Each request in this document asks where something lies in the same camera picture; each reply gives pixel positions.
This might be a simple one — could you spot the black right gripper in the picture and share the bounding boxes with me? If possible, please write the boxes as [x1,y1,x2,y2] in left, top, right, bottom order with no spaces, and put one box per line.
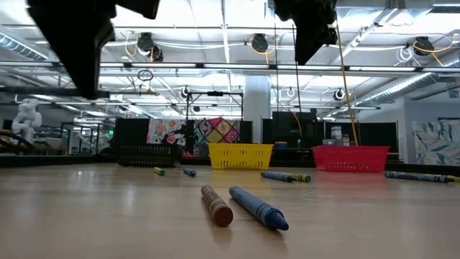
[272,0,339,66]

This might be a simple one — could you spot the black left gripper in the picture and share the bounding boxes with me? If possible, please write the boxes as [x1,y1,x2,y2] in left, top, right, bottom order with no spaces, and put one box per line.
[27,0,161,100]

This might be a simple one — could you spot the stacked plastic containers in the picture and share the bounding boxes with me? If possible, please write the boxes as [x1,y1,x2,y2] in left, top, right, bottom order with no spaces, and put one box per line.
[330,124,351,147]

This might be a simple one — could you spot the black partition panel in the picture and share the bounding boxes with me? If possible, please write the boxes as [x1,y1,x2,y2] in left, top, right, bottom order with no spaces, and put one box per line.
[114,117,150,147]
[323,121,400,154]

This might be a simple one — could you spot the colourful patchwork quilt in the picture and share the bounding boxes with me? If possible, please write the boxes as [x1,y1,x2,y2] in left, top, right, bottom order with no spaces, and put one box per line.
[193,117,241,145]

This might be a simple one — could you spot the red plastic basket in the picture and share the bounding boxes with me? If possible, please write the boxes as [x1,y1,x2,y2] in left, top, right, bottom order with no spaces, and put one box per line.
[311,145,391,174]

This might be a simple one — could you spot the floral patterned cloth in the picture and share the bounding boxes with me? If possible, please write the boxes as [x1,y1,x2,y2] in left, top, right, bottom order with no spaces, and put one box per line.
[146,118,188,145]

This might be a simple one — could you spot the yellow plastic basket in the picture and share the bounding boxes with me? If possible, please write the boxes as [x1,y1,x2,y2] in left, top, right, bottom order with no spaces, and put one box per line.
[207,142,275,171]

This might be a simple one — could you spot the black plastic basket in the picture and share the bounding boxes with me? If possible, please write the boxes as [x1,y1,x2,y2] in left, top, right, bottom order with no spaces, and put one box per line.
[115,143,180,168]

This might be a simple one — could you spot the leaf patterned cloth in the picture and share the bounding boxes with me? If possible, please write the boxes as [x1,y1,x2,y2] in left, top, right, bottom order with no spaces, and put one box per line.
[412,118,460,166]

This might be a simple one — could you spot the brown crayon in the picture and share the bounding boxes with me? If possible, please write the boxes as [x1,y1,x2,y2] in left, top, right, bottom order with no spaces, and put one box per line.
[200,184,234,228]

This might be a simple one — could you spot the yellow cable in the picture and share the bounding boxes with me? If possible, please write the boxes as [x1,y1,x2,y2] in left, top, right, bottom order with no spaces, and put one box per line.
[334,21,359,147]

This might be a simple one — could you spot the black overhead camera frame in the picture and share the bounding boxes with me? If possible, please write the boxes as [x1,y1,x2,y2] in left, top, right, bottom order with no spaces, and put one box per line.
[185,91,244,119]

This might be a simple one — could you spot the black aluminium rig frame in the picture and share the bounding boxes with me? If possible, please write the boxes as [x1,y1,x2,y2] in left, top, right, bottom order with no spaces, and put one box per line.
[0,153,460,177]

